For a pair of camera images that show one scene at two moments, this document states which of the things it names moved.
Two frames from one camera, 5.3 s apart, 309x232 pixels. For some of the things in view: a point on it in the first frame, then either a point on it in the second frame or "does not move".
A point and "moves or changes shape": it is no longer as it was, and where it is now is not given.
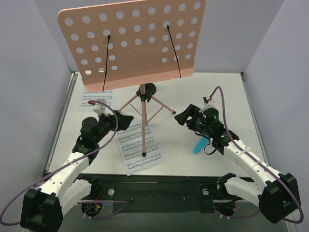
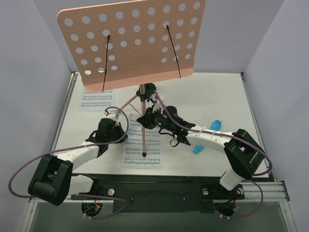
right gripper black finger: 189,116 -> 148,120
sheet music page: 106,95 does not move
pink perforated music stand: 120,46 does not move
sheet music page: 130,141 moves or changes shape
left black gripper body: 117,120 -> 118,130
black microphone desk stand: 146,91 does not move
